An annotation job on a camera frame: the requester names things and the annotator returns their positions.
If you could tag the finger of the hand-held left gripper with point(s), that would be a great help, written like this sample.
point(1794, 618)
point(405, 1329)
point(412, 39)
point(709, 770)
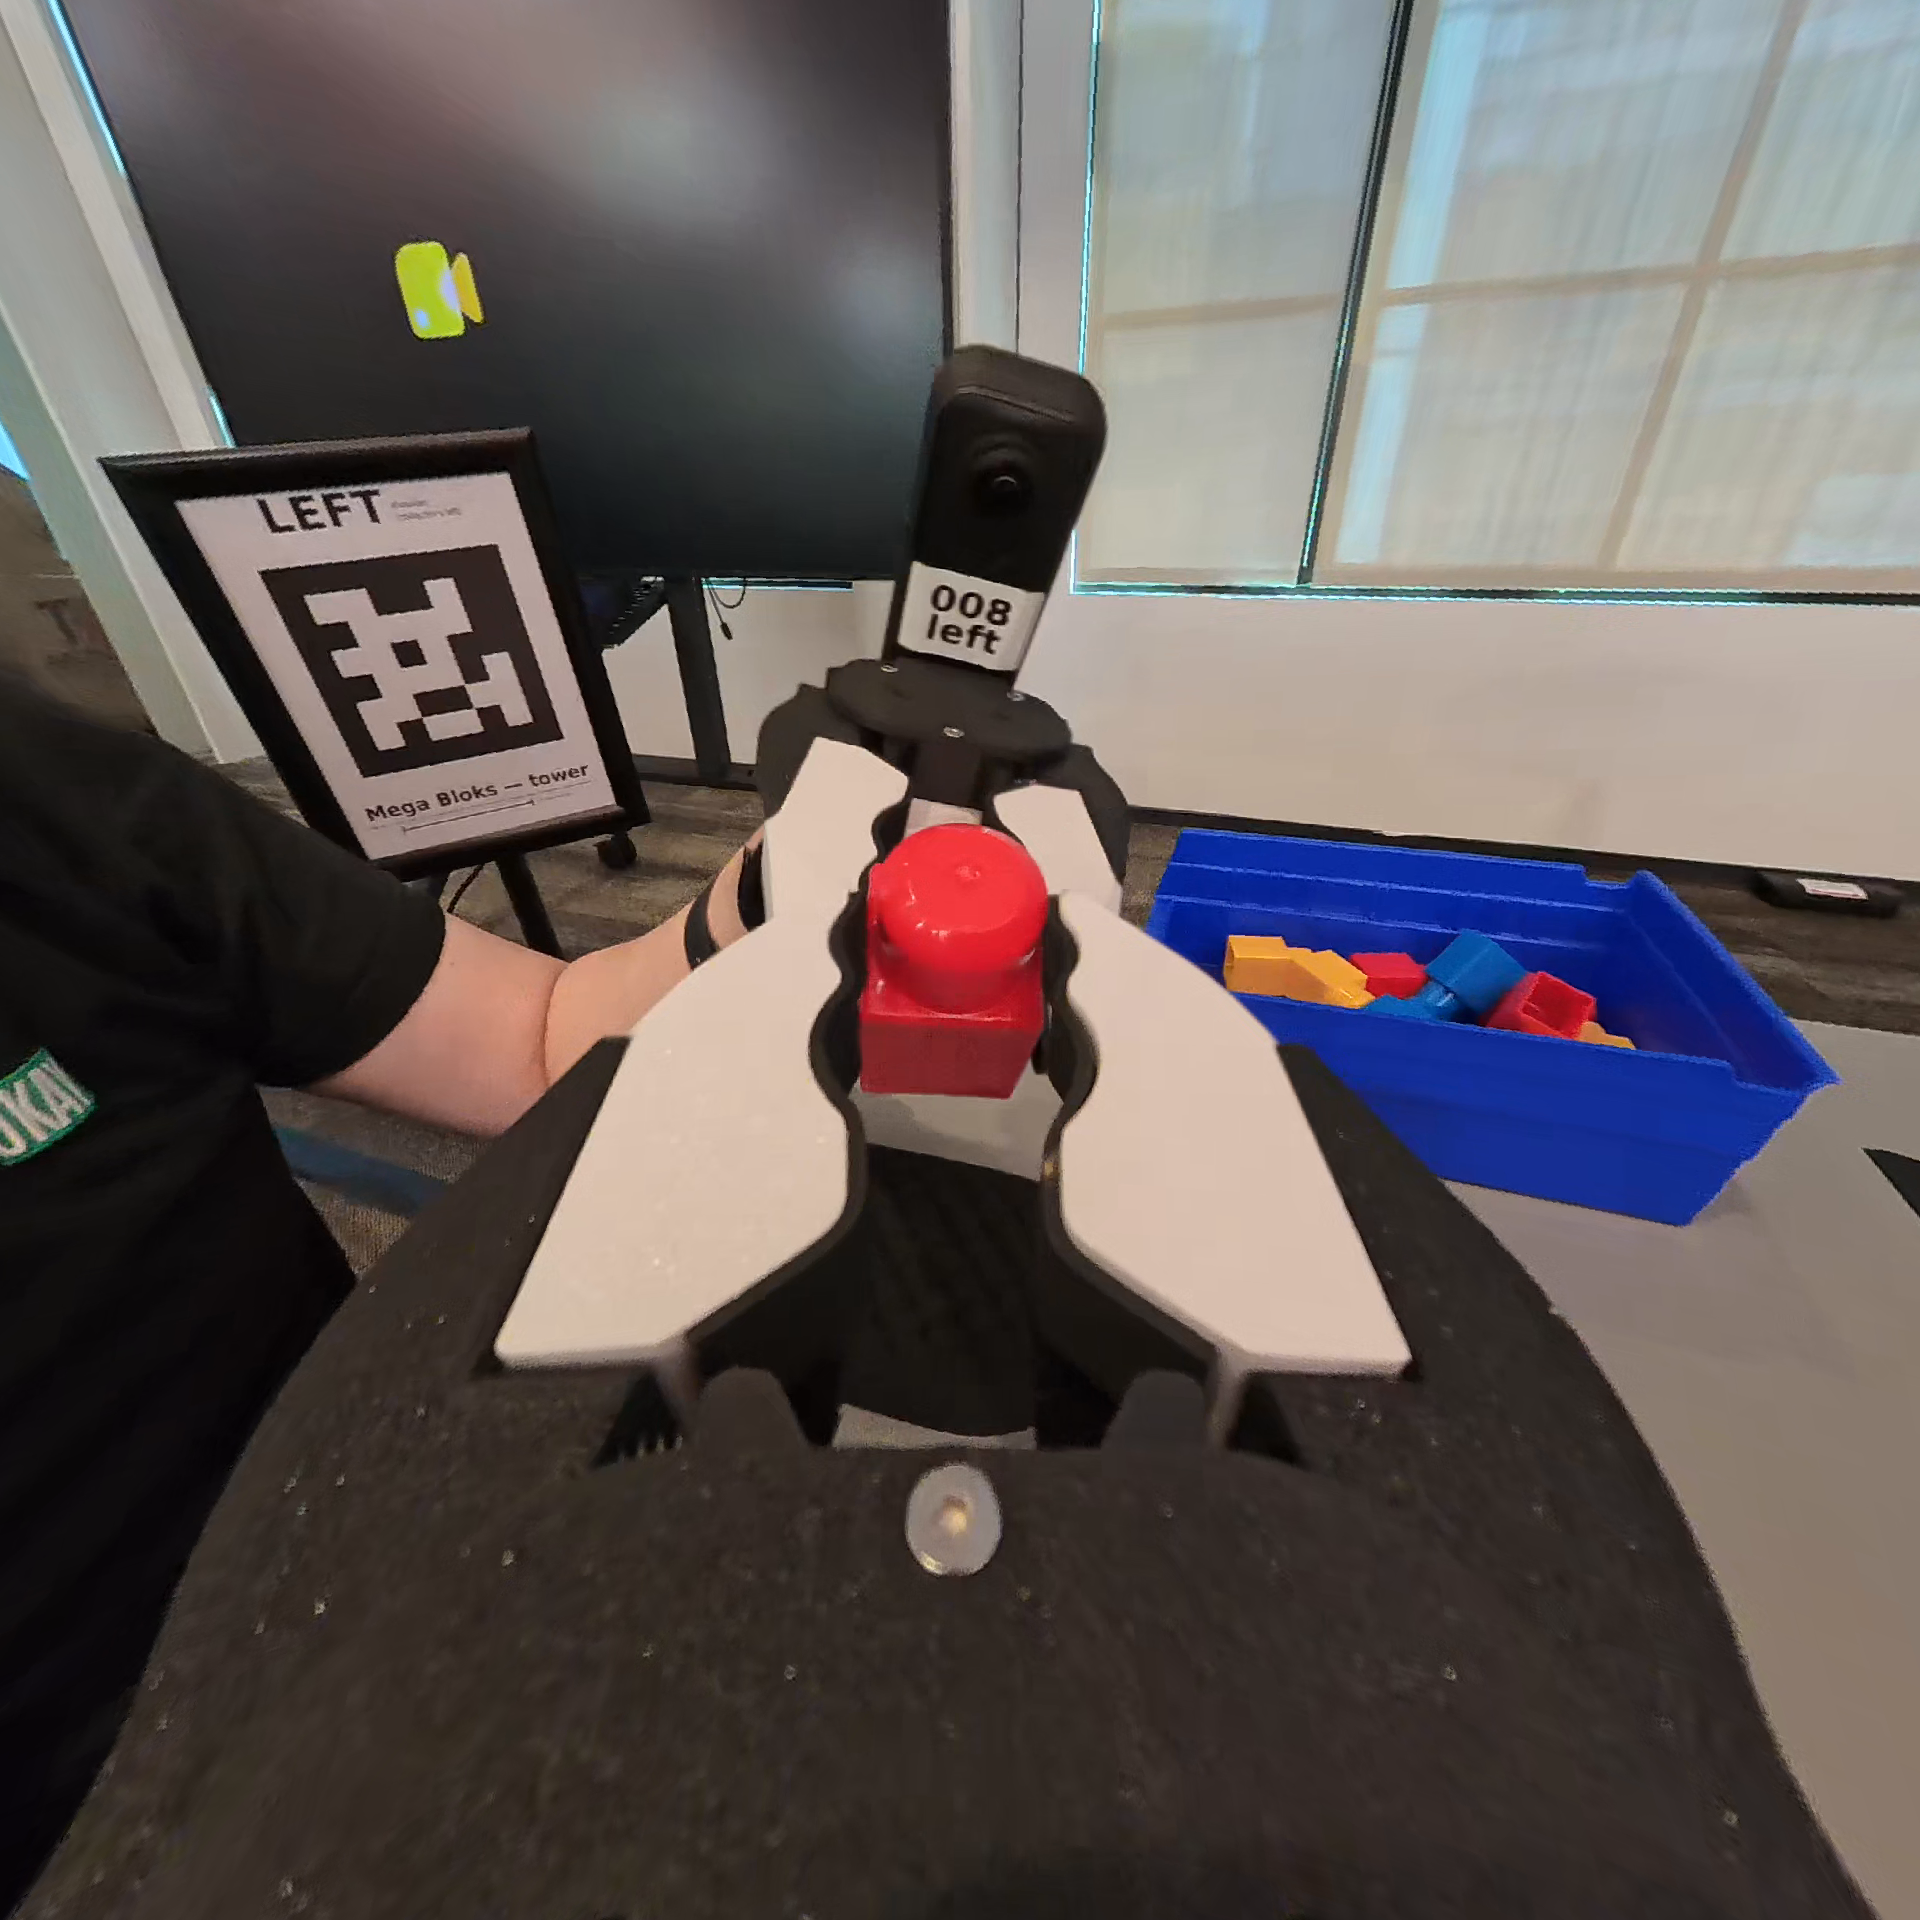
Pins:
point(1060, 847)
point(818, 840)

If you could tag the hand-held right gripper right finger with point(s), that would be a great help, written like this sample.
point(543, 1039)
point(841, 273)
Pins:
point(1246, 1201)

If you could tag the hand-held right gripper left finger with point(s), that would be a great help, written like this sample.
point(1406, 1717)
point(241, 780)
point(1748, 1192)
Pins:
point(659, 1201)

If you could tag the red mega block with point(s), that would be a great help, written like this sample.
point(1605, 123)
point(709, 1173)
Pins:
point(1538, 1005)
point(1389, 972)
point(959, 913)

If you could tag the blue plastic bin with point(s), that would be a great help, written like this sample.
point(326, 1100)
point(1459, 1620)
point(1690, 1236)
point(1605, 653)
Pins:
point(1501, 1110)

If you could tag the person's left forearm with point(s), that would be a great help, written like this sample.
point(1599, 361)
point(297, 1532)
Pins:
point(496, 1021)

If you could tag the black wristband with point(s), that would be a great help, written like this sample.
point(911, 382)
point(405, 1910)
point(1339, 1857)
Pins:
point(702, 932)

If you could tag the black rolling stand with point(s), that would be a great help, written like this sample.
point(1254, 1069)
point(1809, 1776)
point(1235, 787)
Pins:
point(698, 675)

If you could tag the black oval pad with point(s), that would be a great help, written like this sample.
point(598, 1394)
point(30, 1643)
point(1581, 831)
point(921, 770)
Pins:
point(946, 1305)

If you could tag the black white pattern sign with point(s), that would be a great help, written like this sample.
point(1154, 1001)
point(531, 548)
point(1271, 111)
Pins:
point(405, 646)

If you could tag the large black screen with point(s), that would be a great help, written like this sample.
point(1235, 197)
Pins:
point(601, 225)

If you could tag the white framed window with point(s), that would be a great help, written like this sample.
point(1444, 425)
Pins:
point(1501, 301)

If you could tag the person's black shirt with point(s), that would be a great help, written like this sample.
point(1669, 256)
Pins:
point(150, 1050)

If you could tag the black power strip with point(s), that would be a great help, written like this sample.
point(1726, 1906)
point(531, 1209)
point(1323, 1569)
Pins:
point(1831, 892)

